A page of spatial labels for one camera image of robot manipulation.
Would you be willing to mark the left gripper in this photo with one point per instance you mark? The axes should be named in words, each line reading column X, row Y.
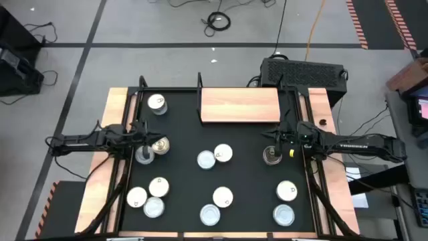
column 140, row 139

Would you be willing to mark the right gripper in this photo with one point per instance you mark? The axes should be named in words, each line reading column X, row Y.
column 289, row 139

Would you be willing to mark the red blue label pull-tab can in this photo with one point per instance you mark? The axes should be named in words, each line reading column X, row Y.
column 162, row 146
column 271, row 157
column 222, row 197
column 287, row 190
column 223, row 152
column 158, row 186
column 136, row 197

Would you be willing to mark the Bumble Bee tuna can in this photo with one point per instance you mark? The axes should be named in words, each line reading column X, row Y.
column 154, row 207
column 206, row 159
column 140, row 157
column 210, row 214
column 283, row 215

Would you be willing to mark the pull-tab can pale label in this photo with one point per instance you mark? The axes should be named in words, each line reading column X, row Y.
column 157, row 102

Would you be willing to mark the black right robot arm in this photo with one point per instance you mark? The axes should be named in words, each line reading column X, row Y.
column 354, row 145

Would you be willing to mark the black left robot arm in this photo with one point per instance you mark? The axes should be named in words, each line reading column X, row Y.
column 77, row 140

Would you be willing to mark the yellow sticker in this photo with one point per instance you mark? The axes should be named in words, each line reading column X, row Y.
column 291, row 153

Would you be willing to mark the black table mat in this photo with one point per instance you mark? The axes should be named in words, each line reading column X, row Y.
column 240, row 180

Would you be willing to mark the black perforated computer case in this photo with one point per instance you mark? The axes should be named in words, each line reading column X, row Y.
column 301, row 73

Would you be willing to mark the black desk beam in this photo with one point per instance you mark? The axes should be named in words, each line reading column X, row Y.
column 378, row 179

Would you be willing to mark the black mat orange striped edge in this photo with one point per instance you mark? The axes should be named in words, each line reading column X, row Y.
column 418, row 20
column 378, row 23
column 63, row 211

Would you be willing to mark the grey desk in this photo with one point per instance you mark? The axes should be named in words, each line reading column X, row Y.
column 416, row 170

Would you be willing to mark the brown cardboard box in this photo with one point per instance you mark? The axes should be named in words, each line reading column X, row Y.
column 409, row 75

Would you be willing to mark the black equipment case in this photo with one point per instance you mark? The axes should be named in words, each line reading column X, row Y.
column 16, row 73

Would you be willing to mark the monitor with lit screen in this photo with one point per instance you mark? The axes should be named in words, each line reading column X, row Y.
column 422, row 108

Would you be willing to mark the black keyboard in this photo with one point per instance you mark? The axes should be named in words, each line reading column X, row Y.
column 422, row 207

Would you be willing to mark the silver metal bracket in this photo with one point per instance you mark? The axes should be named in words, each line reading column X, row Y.
column 125, row 239
column 311, row 239

